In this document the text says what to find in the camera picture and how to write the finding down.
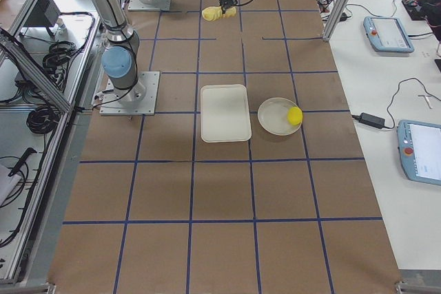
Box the yellow bread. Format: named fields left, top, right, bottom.
left=201, top=6, right=236, bottom=22

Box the white round plate with lemon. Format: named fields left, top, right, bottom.
left=258, top=97, right=302, bottom=136

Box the white rectangular tray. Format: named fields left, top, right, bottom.
left=201, top=84, right=252, bottom=143

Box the yellow lemon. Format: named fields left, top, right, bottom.
left=287, top=106, right=303, bottom=126

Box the far teach pendant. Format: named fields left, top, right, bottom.
left=363, top=17, right=414, bottom=54

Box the teach pendant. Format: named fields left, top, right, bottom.
left=397, top=120, right=440, bottom=186
left=363, top=17, right=414, bottom=54

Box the black power adapter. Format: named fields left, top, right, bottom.
left=358, top=112, right=385, bottom=129

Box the near teach pendant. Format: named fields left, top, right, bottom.
left=397, top=120, right=440, bottom=186

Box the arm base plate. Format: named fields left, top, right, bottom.
left=127, top=0, right=171, bottom=12
left=99, top=71, right=161, bottom=116

